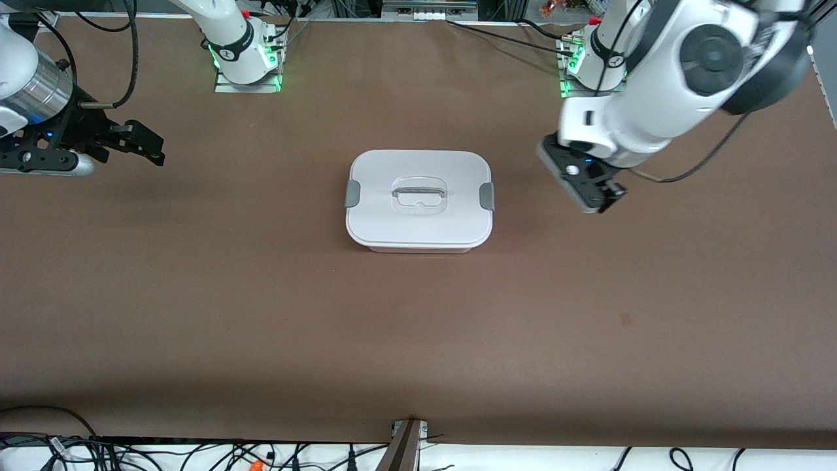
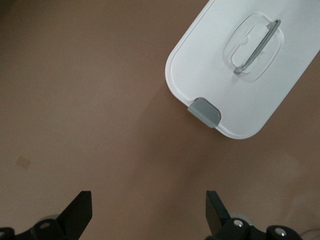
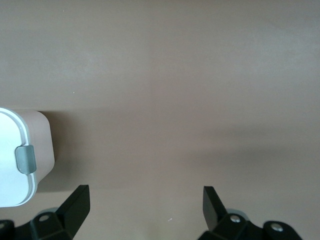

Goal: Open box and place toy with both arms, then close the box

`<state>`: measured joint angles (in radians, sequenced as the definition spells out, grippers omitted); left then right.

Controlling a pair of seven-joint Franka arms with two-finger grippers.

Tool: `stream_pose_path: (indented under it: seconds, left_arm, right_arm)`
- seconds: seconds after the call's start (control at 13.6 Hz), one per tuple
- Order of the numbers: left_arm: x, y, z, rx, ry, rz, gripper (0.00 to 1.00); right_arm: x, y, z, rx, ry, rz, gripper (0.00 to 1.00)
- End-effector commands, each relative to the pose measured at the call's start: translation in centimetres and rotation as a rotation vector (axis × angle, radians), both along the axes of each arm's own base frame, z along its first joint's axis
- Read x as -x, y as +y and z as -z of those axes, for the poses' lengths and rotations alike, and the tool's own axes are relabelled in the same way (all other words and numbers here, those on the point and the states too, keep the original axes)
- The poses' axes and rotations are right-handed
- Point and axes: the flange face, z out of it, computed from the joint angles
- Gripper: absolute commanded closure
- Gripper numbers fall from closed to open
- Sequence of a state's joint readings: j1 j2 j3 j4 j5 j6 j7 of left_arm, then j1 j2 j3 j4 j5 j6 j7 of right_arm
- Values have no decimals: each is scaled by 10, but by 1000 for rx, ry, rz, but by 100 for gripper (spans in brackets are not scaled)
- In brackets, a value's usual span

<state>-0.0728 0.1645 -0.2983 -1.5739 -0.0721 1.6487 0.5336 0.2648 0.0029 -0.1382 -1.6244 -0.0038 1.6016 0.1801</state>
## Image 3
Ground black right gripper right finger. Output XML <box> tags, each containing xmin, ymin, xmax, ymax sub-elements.
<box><xmin>198</xmin><ymin>185</ymin><xmax>265</xmax><ymax>240</ymax></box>

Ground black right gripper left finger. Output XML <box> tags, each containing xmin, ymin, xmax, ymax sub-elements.
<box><xmin>29</xmin><ymin>184</ymin><xmax>91</xmax><ymax>240</ymax></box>

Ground white box lid grey clips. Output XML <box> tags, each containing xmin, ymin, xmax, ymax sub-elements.
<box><xmin>0</xmin><ymin>107</ymin><xmax>38</xmax><ymax>208</ymax></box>

